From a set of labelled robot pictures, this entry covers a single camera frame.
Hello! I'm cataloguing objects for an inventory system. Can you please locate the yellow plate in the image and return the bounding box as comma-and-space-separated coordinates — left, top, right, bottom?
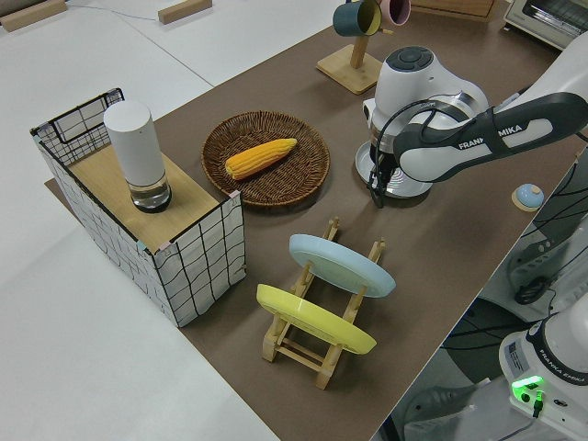
255, 283, 378, 356

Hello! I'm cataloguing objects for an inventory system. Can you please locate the gray round plate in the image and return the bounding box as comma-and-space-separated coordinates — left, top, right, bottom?
354, 141, 435, 199

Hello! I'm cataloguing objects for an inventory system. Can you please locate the light blue plate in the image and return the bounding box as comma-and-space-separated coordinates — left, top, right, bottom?
288, 233, 397, 299

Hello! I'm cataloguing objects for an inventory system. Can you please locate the white cylinder bottle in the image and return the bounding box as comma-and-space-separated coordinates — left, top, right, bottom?
102, 101, 174, 213

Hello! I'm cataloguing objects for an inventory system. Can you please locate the long wooden block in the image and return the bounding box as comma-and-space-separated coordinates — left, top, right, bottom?
0, 0, 66, 33
157, 0, 214, 26

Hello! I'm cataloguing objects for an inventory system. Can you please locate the black cable coil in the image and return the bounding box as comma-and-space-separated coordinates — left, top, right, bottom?
514, 274, 560, 307

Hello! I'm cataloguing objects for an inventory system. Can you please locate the brown wicker basket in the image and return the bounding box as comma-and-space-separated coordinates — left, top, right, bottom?
201, 110, 331, 211

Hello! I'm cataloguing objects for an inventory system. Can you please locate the wooden drawer cabinet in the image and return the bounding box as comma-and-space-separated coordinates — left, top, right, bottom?
410, 0, 498, 20

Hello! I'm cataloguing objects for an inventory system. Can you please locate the wooden dish rack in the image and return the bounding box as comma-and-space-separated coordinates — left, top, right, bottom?
261, 216, 387, 390

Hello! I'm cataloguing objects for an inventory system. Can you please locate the yellow corn cob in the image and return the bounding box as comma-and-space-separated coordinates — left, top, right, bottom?
224, 137, 298, 181

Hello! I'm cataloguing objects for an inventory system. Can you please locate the brown table mat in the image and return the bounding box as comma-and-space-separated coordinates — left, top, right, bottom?
43, 0, 588, 441

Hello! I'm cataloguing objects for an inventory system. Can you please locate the pink mug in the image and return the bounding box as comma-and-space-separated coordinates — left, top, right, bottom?
379, 0, 413, 27

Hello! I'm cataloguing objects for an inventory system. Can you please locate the wooden mug tree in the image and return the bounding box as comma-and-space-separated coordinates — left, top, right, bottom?
315, 17, 395, 96

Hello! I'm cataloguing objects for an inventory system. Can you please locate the teal mug yellow inside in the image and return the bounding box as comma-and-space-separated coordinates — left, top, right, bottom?
332, 0, 382, 38

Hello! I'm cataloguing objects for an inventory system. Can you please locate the blue dome bell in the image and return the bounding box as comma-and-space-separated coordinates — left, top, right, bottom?
511, 183, 546, 213

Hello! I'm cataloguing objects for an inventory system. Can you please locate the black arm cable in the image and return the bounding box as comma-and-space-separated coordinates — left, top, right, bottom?
367, 98, 495, 185

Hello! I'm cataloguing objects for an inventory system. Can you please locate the wire grid box wooden lid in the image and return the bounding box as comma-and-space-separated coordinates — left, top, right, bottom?
29, 86, 247, 329

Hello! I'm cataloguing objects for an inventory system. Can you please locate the white toaster oven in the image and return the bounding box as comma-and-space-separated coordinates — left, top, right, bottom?
502, 0, 588, 51

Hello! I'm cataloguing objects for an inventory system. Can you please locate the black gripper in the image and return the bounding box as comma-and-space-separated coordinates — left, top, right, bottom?
367, 150, 399, 210

